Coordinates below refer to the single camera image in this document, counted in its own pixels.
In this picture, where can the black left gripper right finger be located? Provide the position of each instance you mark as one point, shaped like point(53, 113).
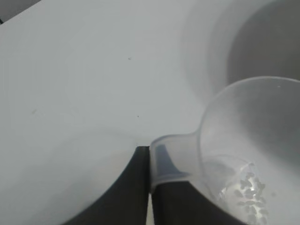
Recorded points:
point(175, 206)

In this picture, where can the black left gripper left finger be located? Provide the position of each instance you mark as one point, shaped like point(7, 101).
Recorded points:
point(117, 199)

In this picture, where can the stainless steel mixing bowl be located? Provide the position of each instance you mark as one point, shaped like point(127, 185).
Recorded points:
point(257, 35)

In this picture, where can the clear plastic measuring cup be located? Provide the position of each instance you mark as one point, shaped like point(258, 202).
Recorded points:
point(246, 129)

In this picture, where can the white rice grains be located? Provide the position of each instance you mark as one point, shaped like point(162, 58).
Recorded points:
point(252, 187)

